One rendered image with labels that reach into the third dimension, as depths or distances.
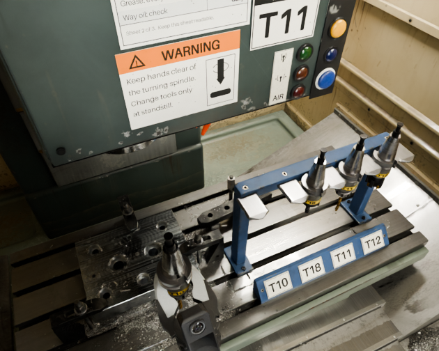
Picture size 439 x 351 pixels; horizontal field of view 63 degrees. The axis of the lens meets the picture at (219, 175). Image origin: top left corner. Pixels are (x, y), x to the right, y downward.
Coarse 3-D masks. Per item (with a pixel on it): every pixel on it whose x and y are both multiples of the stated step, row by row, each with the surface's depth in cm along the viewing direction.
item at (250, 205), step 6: (240, 198) 84; (246, 198) 84; (252, 198) 84; (258, 198) 84; (240, 204) 83; (246, 204) 83; (252, 204) 83; (258, 204) 83; (246, 210) 81; (252, 210) 81; (258, 210) 81; (264, 210) 81; (252, 216) 80; (258, 216) 80; (264, 216) 80
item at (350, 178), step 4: (340, 164) 90; (340, 168) 89; (340, 172) 89; (344, 172) 88; (360, 172) 88; (344, 176) 88; (348, 176) 88; (352, 176) 87; (356, 176) 89; (360, 176) 88; (348, 180) 89; (352, 180) 89; (360, 180) 89; (352, 184) 89
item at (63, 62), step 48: (0, 0) 32; (48, 0) 34; (96, 0) 35; (0, 48) 35; (48, 48) 36; (96, 48) 38; (144, 48) 41; (240, 48) 46; (288, 48) 50; (48, 96) 40; (96, 96) 42; (240, 96) 52; (288, 96) 56; (48, 144) 44; (96, 144) 47
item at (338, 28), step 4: (340, 20) 49; (336, 24) 49; (340, 24) 49; (344, 24) 50; (332, 28) 50; (336, 28) 50; (340, 28) 50; (344, 28) 50; (332, 32) 50; (336, 32) 50; (340, 32) 50; (332, 36) 51; (336, 36) 51
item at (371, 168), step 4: (364, 156) 94; (368, 156) 94; (364, 160) 93; (368, 160) 93; (372, 160) 93; (364, 164) 92; (368, 164) 92; (372, 164) 92; (376, 164) 92; (364, 168) 91; (368, 168) 91; (372, 168) 91; (376, 168) 91; (380, 168) 91; (364, 172) 90; (368, 172) 90; (372, 172) 90; (376, 172) 90
